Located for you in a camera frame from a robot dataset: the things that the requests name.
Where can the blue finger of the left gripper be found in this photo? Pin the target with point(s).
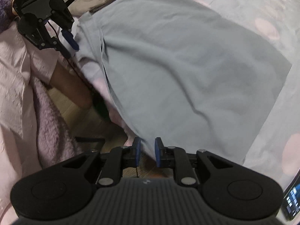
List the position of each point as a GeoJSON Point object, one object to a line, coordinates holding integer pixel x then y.
{"type": "Point", "coordinates": [69, 38]}
{"type": "Point", "coordinates": [63, 50]}

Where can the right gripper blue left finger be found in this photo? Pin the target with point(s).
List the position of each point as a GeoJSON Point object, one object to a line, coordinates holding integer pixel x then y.
{"type": "Point", "coordinates": [118, 159]}

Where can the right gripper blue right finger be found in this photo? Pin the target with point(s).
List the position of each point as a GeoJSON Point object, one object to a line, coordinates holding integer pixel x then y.
{"type": "Point", "coordinates": [175, 158]}

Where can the grey long-sleeve garment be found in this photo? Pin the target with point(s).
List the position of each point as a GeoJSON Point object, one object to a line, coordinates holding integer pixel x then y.
{"type": "Point", "coordinates": [178, 70]}

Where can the black smartphone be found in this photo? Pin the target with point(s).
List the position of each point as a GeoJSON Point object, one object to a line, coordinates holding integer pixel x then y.
{"type": "Point", "coordinates": [290, 206]}

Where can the grey pink-dotted bed sheet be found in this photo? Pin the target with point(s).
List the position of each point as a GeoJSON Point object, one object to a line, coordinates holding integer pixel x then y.
{"type": "Point", "coordinates": [275, 150]}

